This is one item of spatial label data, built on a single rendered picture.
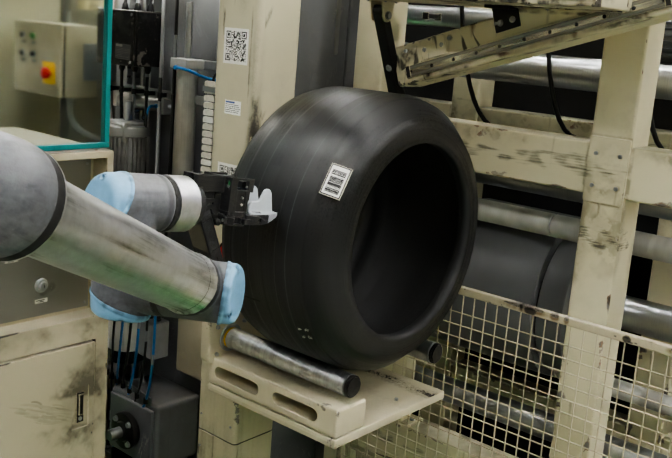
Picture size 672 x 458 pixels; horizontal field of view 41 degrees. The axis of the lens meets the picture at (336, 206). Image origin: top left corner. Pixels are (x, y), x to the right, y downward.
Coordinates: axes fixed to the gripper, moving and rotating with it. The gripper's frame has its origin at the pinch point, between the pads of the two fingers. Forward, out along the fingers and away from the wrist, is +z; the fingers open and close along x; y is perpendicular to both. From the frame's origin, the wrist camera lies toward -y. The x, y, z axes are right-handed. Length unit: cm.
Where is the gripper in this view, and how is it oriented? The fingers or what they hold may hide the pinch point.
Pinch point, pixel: (269, 217)
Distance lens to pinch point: 159.6
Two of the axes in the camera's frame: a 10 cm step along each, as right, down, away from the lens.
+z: 6.4, 0.2, 7.7
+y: 1.5, -9.8, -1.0
